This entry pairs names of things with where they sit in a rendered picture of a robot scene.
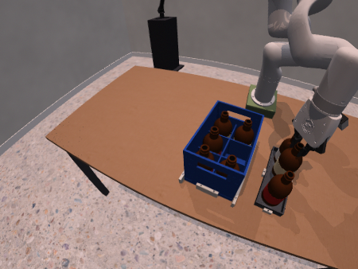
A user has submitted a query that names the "brown glass bottle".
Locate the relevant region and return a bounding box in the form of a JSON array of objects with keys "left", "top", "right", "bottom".
[
  {"left": 216, "top": 154, "right": 239, "bottom": 178},
  {"left": 213, "top": 111, "right": 232, "bottom": 138},
  {"left": 195, "top": 144, "right": 215, "bottom": 172},
  {"left": 233, "top": 119, "right": 254, "bottom": 146},
  {"left": 272, "top": 142, "right": 304, "bottom": 176},
  {"left": 261, "top": 170, "right": 294, "bottom": 206},
  {"left": 274, "top": 136, "right": 294, "bottom": 162},
  {"left": 202, "top": 127, "right": 223, "bottom": 155}
]

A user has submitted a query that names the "blue plastic bottle crate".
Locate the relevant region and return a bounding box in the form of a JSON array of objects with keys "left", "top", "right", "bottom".
[{"left": 183, "top": 100, "right": 264, "bottom": 201}]

